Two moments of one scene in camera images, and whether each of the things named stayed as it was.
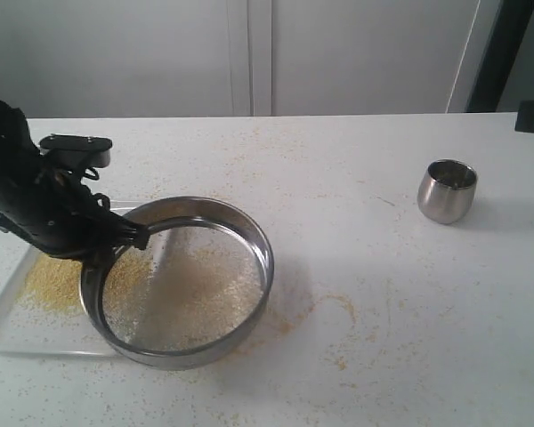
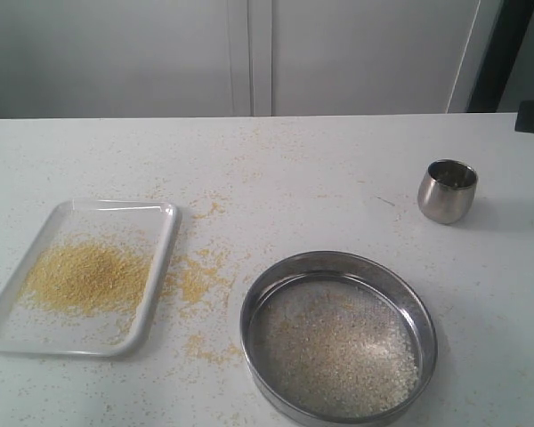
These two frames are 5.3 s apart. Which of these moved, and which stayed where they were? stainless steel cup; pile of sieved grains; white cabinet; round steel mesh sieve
Moved: pile of sieved grains; round steel mesh sieve
Stayed: white cabinet; stainless steel cup
